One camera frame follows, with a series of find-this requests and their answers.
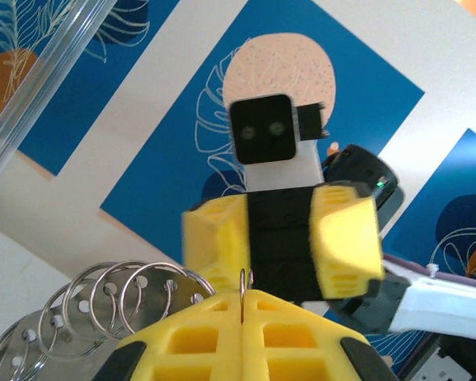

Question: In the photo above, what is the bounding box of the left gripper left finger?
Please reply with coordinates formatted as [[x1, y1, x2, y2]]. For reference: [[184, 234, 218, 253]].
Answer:
[[92, 291, 245, 381]]

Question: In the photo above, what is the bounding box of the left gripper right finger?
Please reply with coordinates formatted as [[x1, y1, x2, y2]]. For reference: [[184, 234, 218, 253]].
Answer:
[[242, 288, 398, 381]]

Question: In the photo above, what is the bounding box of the metal keyring with split rings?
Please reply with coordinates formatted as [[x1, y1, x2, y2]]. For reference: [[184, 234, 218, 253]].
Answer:
[[0, 259, 257, 381]]

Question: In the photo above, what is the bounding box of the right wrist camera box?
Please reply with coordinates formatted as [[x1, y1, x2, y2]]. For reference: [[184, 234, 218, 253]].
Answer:
[[228, 92, 329, 194]]

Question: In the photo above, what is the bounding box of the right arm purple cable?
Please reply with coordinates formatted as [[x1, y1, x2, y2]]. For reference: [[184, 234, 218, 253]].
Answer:
[[382, 253, 476, 284]]

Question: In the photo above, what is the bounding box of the aluminium side rail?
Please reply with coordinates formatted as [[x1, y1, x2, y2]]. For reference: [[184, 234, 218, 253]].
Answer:
[[400, 337, 476, 381]]

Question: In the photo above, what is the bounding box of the aluminium frame post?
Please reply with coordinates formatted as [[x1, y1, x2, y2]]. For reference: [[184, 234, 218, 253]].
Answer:
[[0, 0, 89, 188]]

